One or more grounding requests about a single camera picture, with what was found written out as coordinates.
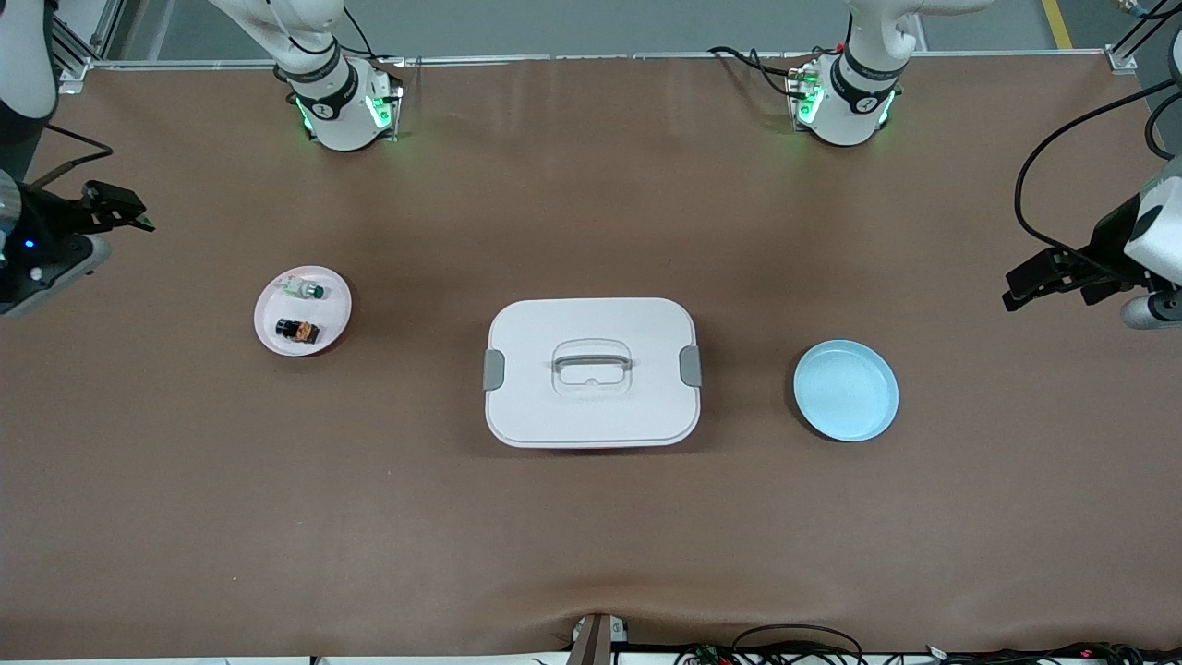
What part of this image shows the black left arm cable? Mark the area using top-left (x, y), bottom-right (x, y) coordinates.
top-left (1013, 79), bottom-right (1182, 280)

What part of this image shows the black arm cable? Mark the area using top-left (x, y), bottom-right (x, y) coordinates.
top-left (28, 123), bottom-right (115, 193)
top-left (1013, 79), bottom-right (1182, 280)

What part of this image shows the blue round plate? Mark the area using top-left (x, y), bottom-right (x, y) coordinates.
top-left (792, 339), bottom-right (900, 443)

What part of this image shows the black base cable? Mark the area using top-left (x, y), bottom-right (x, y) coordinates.
top-left (340, 9), bottom-right (378, 62)
top-left (707, 45), bottom-right (797, 99)

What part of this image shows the black left base cable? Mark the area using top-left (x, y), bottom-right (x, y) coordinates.
top-left (707, 45), bottom-right (797, 99)

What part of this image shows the black cable loop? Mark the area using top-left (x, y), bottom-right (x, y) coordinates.
top-left (731, 623), bottom-right (866, 665)

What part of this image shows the white lidded container box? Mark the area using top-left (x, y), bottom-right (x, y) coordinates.
top-left (483, 296), bottom-right (704, 450)

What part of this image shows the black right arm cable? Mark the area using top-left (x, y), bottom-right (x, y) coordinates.
top-left (28, 123), bottom-right (115, 193)

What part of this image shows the metal table edge bracket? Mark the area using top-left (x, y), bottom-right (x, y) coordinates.
top-left (566, 612), bottom-right (631, 665)

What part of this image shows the aluminium frame post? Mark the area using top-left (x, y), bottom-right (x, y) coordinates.
top-left (48, 0), bottom-right (127, 98)
top-left (1106, 0), bottom-right (1182, 73)

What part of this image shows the pink round plate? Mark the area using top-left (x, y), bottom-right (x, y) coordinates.
top-left (253, 265), bottom-right (354, 358)

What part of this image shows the clear acrylic edge strip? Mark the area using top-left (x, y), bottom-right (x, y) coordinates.
top-left (92, 51), bottom-right (1109, 70)

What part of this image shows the black cable bundle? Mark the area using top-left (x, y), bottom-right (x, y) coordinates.
top-left (923, 640), bottom-right (1182, 665)

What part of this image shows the black right base cable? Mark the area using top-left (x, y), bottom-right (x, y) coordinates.
top-left (340, 9), bottom-right (378, 62)

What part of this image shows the brown table mat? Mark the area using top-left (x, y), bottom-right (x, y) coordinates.
top-left (0, 54), bottom-right (1182, 660)

